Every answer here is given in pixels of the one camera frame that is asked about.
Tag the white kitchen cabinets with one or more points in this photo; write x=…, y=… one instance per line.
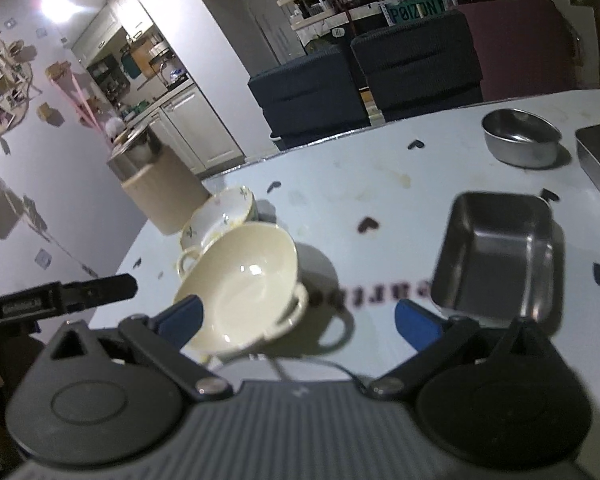
x=115, y=20
x=200, y=125

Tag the dark blue armchair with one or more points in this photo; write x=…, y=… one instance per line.
x=415, y=65
x=310, y=95

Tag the green licence plate sign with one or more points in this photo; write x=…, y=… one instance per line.
x=412, y=9

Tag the rounded steel bowl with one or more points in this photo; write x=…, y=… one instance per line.
x=522, y=142

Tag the wooden wall decoration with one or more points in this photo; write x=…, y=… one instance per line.
x=5, y=85

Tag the maroon armchair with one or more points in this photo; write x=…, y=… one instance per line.
x=520, y=50

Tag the wooden wall box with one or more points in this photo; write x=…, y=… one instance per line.
x=0, y=210

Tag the white upper kitchen cabinets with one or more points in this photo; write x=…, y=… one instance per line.
x=115, y=20

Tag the pink ribbons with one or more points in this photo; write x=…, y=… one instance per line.
x=87, y=105

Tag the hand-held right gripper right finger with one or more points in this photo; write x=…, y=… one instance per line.
x=415, y=325

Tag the light blue heart-print tablecloth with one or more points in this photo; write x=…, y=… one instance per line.
x=380, y=185

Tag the white lower kitchen cabinets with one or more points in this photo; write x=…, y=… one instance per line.
x=200, y=125

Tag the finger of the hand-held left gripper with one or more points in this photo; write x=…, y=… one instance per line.
x=105, y=290

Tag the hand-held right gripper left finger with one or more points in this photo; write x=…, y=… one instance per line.
x=182, y=317

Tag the beige bin with steel lid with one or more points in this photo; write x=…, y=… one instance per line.
x=165, y=195

